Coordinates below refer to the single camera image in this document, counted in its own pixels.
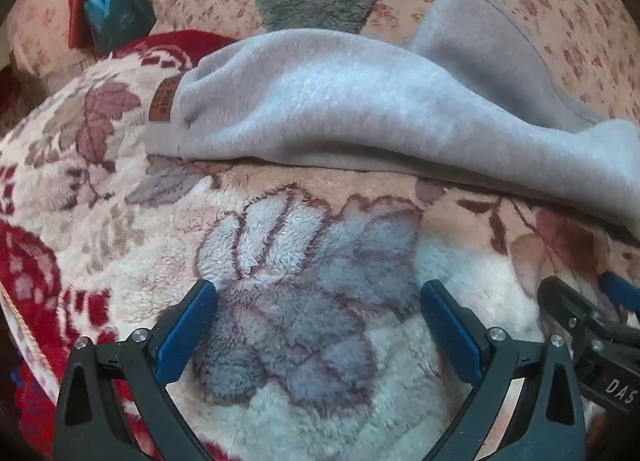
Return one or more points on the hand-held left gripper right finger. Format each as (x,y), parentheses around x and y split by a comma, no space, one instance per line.
(450,337)

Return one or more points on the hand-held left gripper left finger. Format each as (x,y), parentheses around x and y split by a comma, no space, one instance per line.
(186,332)

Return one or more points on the red white floral fleece blanket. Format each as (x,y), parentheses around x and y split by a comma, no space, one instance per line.
(300,266)

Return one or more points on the pink floral bed sheet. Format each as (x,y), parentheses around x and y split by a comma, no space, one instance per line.
(550,6)

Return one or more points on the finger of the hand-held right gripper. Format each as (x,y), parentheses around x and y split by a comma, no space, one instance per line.
(565,303)
(622,291)

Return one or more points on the grey fleece pants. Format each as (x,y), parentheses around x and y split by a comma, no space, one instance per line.
(325,106)

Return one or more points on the pink floral pillow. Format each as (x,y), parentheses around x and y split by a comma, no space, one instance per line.
(42,16)

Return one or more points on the blue plastic bag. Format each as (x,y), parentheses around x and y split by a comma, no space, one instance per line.
(117,18)

